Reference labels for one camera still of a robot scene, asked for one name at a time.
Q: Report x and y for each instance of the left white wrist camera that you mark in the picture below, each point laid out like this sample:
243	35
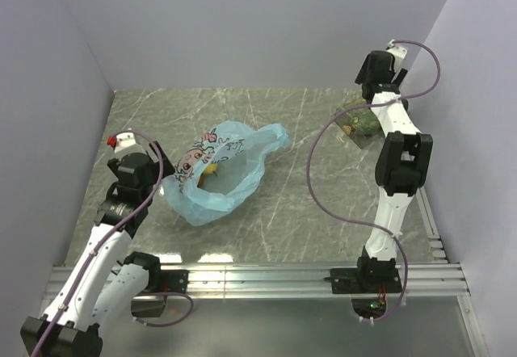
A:
124	143

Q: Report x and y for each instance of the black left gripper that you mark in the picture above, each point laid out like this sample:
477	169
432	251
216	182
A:
157	165

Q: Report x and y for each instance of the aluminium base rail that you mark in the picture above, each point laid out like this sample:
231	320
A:
306	280

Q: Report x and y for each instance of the yellow lemon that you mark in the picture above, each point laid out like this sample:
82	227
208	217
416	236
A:
209	170

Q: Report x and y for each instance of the light blue printed plastic bag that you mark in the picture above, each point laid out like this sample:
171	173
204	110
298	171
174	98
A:
240	152

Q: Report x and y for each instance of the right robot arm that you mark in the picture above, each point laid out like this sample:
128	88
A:
401	168

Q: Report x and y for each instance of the green melon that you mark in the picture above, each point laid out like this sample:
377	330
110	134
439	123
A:
364	122

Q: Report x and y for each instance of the aluminium side rail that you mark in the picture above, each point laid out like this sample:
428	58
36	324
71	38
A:
434	239

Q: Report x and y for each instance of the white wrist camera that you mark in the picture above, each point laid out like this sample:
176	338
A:
399	53
124	143

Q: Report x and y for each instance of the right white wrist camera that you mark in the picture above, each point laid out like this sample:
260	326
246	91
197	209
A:
399	53

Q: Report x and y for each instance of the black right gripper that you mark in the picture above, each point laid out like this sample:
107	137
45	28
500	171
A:
399	78

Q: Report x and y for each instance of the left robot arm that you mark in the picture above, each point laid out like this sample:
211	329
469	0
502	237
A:
95	293

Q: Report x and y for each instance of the clear plastic fruit bin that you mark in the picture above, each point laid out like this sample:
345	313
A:
344	123

